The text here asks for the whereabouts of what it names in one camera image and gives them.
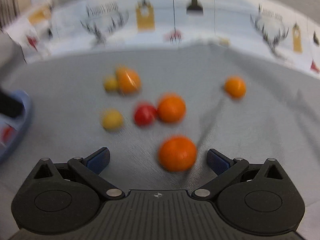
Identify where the orange kumquat front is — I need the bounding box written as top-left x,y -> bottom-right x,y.
157,136 -> 197,172

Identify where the light blue plastic plate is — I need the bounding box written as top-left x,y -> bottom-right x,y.
1,90 -> 33,162

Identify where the yellow-green fruit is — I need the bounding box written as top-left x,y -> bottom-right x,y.
101,109 -> 124,131
103,75 -> 119,93

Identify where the orange kumquat with stem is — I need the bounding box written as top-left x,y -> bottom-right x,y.
116,66 -> 141,95

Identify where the deer print white cloth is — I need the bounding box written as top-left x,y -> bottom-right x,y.
4,0 -> 319,77

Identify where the grey cloth mat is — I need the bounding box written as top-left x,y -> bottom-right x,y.
1,44 -> 319,238

